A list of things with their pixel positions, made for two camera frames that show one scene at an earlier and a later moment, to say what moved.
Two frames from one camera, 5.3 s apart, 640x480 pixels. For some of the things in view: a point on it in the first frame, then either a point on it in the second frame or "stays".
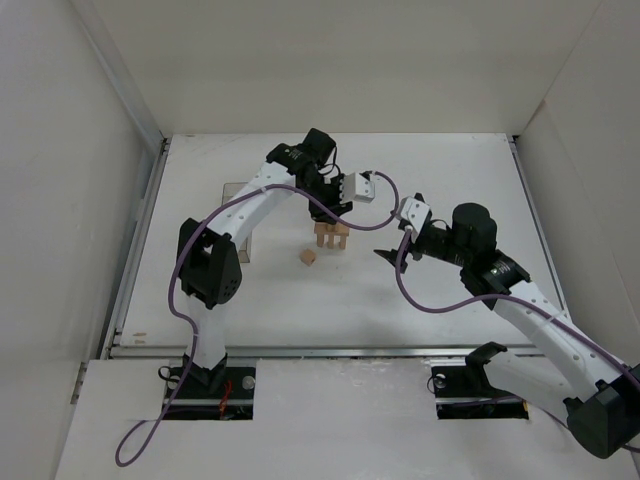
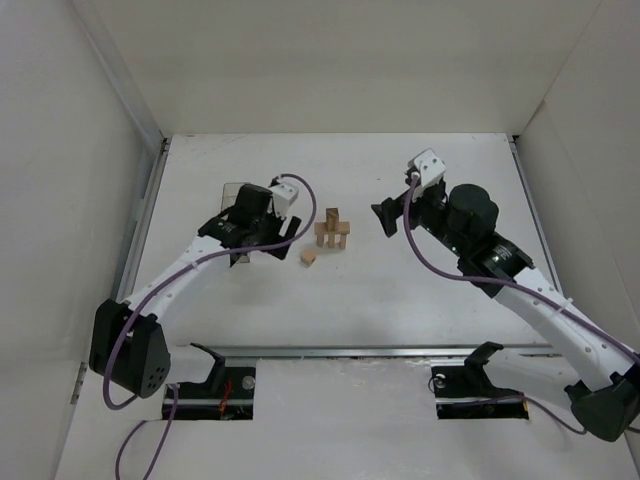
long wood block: (327, 228) stays
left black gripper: (333, 205) to (279, 230)
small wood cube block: (308, 256) stays
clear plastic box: (230, 191) stays
